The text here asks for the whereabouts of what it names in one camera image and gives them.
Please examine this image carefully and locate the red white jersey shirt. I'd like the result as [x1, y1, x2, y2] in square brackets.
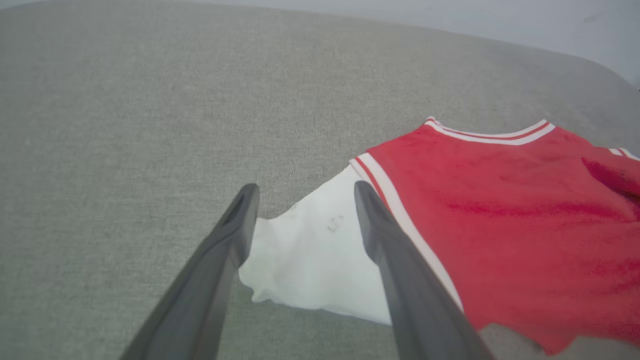
[238, 116, 640, 357]

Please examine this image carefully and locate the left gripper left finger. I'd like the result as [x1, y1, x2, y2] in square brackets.
[120, 183, 261, 360]

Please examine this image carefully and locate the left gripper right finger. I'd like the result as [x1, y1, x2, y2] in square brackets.
[353, 181, 496, 360]

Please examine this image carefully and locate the grey fabric sofa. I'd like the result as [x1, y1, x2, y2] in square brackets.
[0, 0, 640, 360]

